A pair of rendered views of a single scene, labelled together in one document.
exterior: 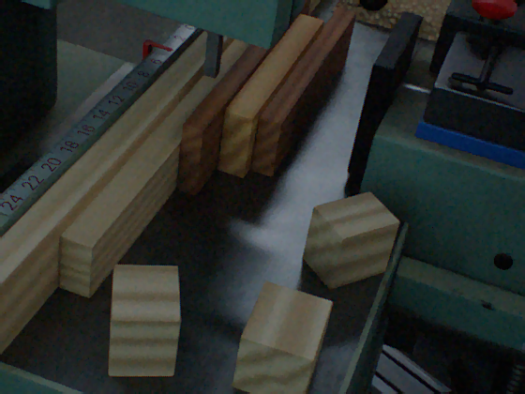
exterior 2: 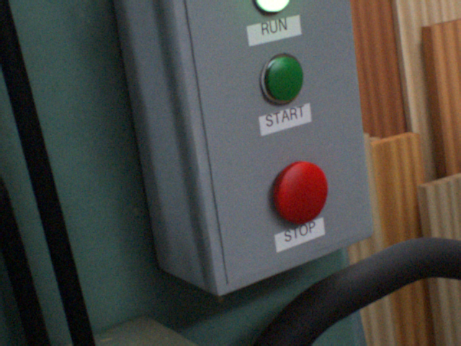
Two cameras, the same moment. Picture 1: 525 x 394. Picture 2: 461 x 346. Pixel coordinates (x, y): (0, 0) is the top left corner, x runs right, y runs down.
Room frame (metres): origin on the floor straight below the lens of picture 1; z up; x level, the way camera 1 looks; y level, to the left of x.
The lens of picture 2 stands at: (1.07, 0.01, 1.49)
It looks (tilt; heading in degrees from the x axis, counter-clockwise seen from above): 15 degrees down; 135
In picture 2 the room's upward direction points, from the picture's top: 8 degrees counter-clockwise
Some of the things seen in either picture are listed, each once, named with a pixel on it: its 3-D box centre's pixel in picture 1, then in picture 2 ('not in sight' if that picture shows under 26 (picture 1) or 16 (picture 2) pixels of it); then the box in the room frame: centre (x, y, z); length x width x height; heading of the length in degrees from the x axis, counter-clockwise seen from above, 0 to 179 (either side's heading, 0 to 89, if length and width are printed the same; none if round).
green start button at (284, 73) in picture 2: not in sight; (284, 78); (0.81, 0.32, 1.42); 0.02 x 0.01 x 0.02; 76
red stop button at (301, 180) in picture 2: not in sight; (301, 192); (0.81, 0.32, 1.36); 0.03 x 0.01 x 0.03; 76
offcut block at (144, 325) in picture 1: (143, 320); not in sight; (0.34, 0.05, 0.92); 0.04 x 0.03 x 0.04; 13
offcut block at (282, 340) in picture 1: (282, 343); not in sight; (0.34, -0.02, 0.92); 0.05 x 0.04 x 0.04; 170
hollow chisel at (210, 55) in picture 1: (215, 42); not in sight; (0.56, 0.05, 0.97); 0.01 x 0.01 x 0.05; 76
